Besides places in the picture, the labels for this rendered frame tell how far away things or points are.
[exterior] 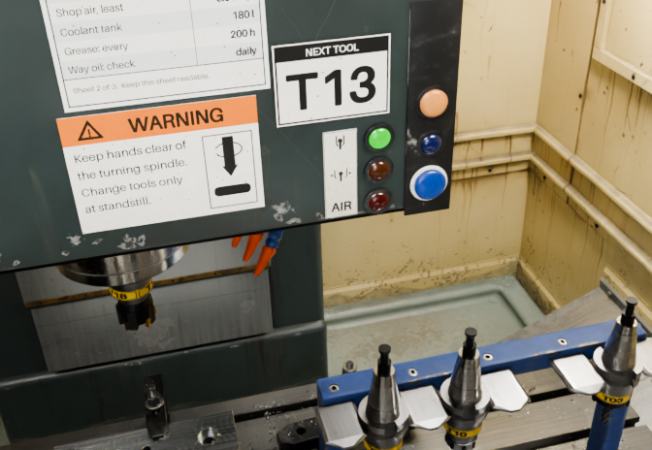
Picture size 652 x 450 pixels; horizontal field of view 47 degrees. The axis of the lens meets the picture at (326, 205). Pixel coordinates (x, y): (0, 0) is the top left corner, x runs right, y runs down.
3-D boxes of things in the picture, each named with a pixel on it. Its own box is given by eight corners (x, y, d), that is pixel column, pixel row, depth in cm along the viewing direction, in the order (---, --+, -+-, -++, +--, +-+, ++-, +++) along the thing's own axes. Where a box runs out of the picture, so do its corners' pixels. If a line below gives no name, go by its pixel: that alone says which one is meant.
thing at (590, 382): (611, 392, 98) (612, 387, 97) (574, 400, 97) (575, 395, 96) (583, 356, 104) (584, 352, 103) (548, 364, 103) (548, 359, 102)
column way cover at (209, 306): (279, 335, 156) (262, 107, 129) (42, 379, 146) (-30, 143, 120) (276, 320, 160) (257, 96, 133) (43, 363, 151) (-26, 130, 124)
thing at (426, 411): (454, 426, 94) (454, 422, 93) (413, 434, 93) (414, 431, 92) (434, 387, 99) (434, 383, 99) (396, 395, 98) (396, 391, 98)
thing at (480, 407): (482, 388, 100) (484, 374, 99) (493, 423, 95) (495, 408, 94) (436, 390, 100) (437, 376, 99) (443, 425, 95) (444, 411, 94)
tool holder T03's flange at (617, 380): (622, 354, 105) (625, 340, 104) (648, 384, 100) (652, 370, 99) (582, 363, 104) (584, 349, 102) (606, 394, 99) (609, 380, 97)
